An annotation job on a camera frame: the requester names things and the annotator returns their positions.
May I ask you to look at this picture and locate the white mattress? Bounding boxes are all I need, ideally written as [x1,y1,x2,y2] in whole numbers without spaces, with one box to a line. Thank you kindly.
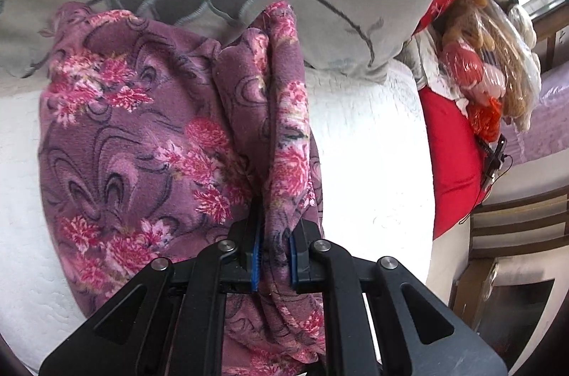
[0,58,436,372]

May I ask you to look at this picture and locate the red bedsheet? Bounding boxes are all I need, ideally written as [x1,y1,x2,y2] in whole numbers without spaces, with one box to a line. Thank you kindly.
[420,86,494,239]

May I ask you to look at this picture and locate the black cabled device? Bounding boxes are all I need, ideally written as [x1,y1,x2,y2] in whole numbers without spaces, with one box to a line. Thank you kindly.
[477,134,513,192]

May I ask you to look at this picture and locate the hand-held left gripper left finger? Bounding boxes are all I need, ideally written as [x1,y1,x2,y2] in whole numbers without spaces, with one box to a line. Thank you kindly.
[39,220,262,376]

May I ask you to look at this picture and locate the purple floral fleece garment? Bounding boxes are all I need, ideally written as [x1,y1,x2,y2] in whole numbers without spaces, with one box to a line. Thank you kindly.
[38,0,327,376]

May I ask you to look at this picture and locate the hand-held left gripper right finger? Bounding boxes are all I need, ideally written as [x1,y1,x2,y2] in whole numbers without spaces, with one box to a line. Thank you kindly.
[288,224,508,376]

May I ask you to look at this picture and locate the teddy bear in plastic bag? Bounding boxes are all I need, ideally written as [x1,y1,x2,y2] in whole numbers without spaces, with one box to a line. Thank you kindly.
[438,0,541,137]

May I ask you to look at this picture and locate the lilac bedsheet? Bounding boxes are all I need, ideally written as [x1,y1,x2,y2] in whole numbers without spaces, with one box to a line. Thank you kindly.
[502,63,569,164]

